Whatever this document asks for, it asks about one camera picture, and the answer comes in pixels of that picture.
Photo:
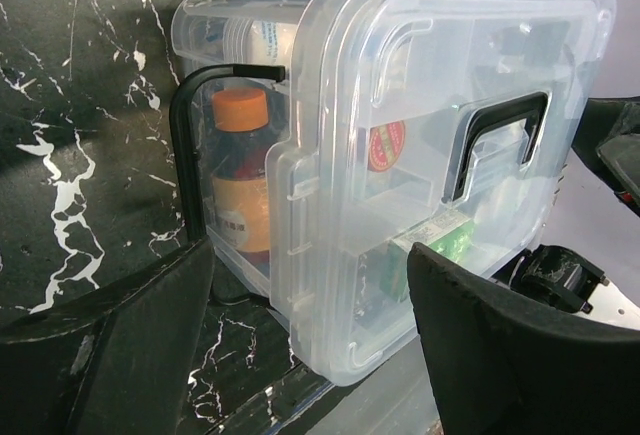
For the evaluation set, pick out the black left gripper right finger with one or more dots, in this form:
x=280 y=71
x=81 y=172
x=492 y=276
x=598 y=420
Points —
x=503 y=363

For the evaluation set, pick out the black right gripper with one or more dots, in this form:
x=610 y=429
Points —
x=607 y=142

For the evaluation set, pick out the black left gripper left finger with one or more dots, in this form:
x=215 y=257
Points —
x=114 y=361

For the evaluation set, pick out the clear plastic box lid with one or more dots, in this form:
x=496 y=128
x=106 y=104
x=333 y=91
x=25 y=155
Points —
x=490 y=91

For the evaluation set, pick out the small red round tin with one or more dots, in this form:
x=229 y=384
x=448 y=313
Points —
x=386 y=143

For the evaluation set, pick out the brown bottle orange cap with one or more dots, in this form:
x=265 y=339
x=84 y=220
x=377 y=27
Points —
x=238 y=180

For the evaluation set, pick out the clear first aid box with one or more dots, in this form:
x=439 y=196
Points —
x=227 y=44

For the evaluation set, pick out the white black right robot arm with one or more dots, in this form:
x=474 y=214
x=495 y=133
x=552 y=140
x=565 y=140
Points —
x=587 y=262

